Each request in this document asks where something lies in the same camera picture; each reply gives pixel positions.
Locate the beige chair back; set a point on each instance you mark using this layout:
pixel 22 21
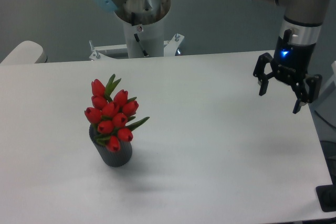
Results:
pixel 27 52

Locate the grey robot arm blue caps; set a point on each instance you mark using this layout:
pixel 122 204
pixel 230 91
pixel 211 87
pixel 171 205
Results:
pixel 299 33

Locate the black device at table edge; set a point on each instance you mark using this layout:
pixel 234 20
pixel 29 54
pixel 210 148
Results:
pixel 326 197

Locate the red tulip bouquet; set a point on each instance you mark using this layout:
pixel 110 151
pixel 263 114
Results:
pixel 112 119

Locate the dark grey ribbed vase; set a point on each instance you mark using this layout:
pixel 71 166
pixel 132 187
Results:
pixel 113 159

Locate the white pedestal base frame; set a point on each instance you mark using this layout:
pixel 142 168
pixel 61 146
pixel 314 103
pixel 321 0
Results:
pixel 169 48

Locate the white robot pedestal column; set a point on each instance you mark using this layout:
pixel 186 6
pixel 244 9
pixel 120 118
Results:
pixel 144 20

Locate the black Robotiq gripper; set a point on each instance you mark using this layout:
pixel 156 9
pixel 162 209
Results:
pixel 290 65

